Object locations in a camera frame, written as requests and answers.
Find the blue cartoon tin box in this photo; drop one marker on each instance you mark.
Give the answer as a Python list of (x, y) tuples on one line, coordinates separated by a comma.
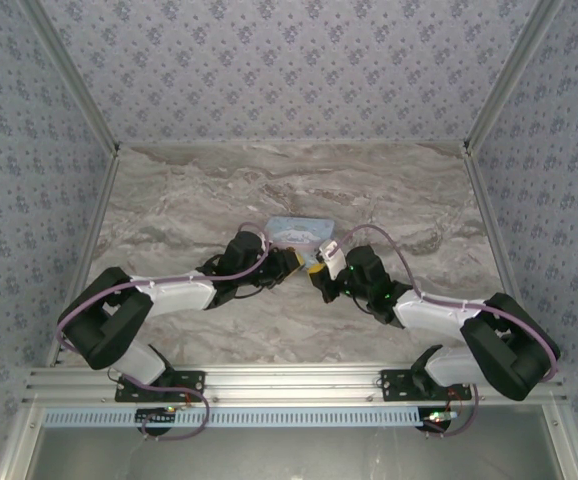
[(294, 230)]

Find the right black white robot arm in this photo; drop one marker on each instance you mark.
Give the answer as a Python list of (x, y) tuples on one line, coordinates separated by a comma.
[(499, 350)]

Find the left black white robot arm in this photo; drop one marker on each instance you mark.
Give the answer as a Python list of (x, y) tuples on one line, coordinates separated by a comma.
[(119, 325)]

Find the grey metal lower panel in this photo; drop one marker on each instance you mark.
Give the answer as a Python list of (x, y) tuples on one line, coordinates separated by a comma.
[(289, 455)]

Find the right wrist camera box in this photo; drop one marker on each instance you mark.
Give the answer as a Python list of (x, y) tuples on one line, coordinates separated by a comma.
[(332, 257)]

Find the aluminium mounting rail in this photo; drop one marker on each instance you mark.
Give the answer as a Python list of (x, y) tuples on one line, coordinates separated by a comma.
[(294, 385)]

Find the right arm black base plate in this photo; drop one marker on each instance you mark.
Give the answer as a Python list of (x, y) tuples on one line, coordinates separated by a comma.
[(399, 387)]

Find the aluminium table side rail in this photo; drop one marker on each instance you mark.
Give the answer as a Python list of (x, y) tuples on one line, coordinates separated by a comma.
[(494, 235), (94, 235)]

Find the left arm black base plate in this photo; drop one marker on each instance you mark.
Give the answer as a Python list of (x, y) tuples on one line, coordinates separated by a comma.
[(189, 392)]

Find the aluminium frame post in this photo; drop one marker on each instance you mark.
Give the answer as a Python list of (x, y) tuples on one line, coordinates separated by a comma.
[(71, 75), (511, 75)]

